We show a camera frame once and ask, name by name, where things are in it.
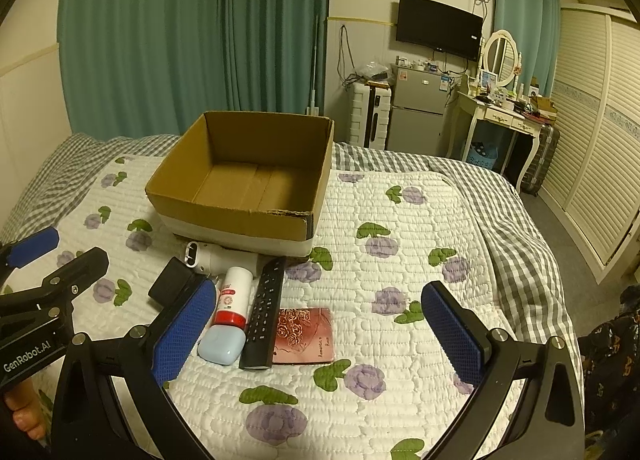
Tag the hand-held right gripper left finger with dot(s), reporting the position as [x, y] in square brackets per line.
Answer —
[185, 330]

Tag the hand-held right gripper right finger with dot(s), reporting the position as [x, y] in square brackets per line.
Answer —
[452, 335]

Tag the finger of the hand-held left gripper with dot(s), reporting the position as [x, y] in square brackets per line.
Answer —
[80, 267]
[32, 245]

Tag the light blue case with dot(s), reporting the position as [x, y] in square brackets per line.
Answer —
[220, 346]

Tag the small black box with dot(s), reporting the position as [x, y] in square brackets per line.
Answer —
[170, 284]

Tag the white spray bottle red label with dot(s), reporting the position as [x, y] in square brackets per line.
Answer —
[232, 297]

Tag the white hair dryer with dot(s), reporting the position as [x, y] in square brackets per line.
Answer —
[210, 257]

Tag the black remote control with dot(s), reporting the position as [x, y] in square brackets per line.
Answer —
[262, 310]

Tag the cardboard box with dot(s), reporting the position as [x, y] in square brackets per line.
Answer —
[225, 220]

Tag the pink rose-patterned card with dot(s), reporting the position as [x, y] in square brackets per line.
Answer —
[305, 335]

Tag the person's left hand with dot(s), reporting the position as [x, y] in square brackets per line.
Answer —
[20, 407]

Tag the dark printed cloth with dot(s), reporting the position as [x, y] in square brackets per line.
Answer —
[615, 355]

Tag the blue plastic basket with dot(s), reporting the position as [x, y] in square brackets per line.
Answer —
[482, 157]

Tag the grey suitcase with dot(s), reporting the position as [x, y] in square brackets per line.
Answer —
[542, 155]

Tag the white dressing table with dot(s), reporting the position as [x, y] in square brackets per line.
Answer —
[500, 112]

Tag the silver refrigerator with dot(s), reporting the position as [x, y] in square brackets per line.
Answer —
[415, 105]

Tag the cream louvred wardrobe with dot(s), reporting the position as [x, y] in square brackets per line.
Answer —
[590, 140]

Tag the white suitcase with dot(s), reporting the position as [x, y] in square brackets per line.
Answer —
[360, 110]

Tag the wide teal curtain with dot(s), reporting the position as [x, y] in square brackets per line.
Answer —
[175, 30]

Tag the white pole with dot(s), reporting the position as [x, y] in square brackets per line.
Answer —
[313, 90]

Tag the oval white vanity mirror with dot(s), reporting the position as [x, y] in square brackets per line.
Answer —
[501, 57]

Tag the narrow teal curtain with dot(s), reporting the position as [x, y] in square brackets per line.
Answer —
[530, 15]

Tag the black wall television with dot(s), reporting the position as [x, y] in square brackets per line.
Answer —
[437, 25]

